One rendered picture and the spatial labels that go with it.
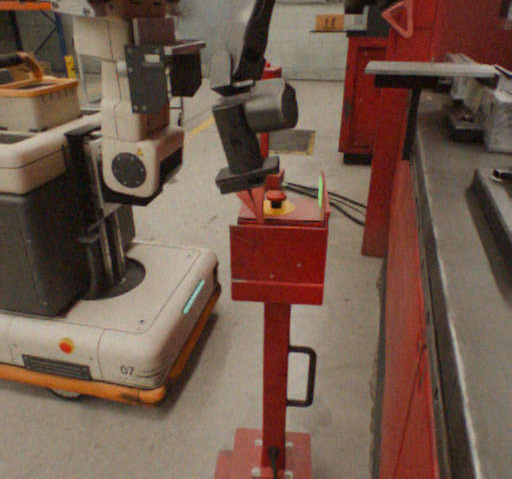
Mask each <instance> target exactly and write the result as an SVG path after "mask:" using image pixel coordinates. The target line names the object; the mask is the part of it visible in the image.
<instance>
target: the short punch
mask: <svg viewBox="0 0 512 479"><path fill-rule="evenodd" d="M498 18H499V19H501V24H500V29H505V30H511V27H512V0H501V5H500V10H499V14H498Z"/></svg>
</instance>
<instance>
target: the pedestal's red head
mask: <svg viewBox="0 0 512 479"><path fill-rule="evenodd" d="M321 177H322V188H323V195H324V199H325V211H326V216H325V228H322V226H321V217H320V207H319V198H290V197H287V198H286V201H289V202H291V203H293V204H294V207H295V209H294V211H293V212H291V213H289V214H285V215H269V214H265V213H264V217H265V220H264V223H262V224H261V223H260V222H259V221H258V219H257V218H256V216H255V215H253V213H252V212H251V211H250V210H249V209H248V208H247V207H246V206H245V204H244V203H243V202H242V203H241V207H240V210H239V214H238V217H237V218H238V219H237V225H236V224H230V225H229V229H230V258H231V299H232V300H233V301H250V302H269V303H287V304H306V306H322V301H323V290H324V275H325V263H326V250H328V248H327V239H329V230H330V229H329V218H330V217H331V209H330V202H329V196H327V190H326V183H325V176H324V171H323V170H321Z"/></svg>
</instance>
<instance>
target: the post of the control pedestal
mask: <svg viewBox="0 0 512 479"><path fill-rule="evenodd" d="M290 320H291V304H287V303H269V302H264V319H263V396H262V467H270V468H273V467H272V463H271V460H270V459H269V455H268V450H267V449H268V447H270V446H277V447H279V448H280V453H279V458H278V459H277V460H276V464H277V468H280V469H281V468H284V452H285V430H286V409H287V387H288V364H289V342H290Z"/></svg>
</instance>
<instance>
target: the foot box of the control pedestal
mask: <svg viewBox="0 0 512 479"><path fill-rule="evenodd" d="M255 439H262V429H249V428H237V429H236V436H235V444H234V450H228V449H221V450H219V453H218V459H217V465H216V470H215V477H214V479H265V478H254V477H252V470H253V460H254V450H255ZM285 442H290V443H294V469H293V479H312V458H311V447H310V433H301V432H288V431H285Z"/></svg>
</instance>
